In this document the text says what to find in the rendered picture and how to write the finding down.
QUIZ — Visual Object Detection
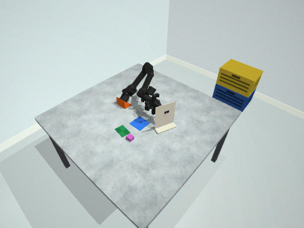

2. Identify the small pink block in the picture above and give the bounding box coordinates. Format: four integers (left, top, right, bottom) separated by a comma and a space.
126, 134, 134, 142

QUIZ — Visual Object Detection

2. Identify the blue flat square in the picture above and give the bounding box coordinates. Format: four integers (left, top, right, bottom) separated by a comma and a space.
129, 116, 150, 131

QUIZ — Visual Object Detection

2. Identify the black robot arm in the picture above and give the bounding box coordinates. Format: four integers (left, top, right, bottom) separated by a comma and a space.
120, 62, 156, 111

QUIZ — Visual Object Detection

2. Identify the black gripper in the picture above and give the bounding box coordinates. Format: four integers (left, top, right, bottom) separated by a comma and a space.
147, 93, 161, 115

